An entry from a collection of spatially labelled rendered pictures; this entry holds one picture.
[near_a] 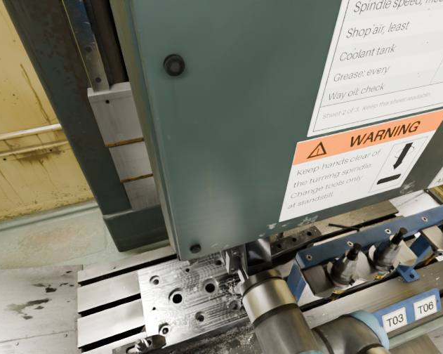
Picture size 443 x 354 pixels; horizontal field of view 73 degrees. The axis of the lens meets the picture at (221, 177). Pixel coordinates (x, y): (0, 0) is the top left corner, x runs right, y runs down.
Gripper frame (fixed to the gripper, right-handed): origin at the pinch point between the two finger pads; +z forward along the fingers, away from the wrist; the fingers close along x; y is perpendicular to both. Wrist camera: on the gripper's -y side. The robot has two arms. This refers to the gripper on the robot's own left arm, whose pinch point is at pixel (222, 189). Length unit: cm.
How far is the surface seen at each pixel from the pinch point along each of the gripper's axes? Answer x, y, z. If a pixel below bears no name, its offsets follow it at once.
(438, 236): 50, 17, -17
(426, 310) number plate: 55, 46, -26
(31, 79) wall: -46, 10, 81
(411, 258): 38.9, 17.3, -19.3
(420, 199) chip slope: 96, 56, 13
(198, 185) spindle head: -9.5, -27.2, -21.1
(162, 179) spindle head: -12.1, -28.0, -20.4
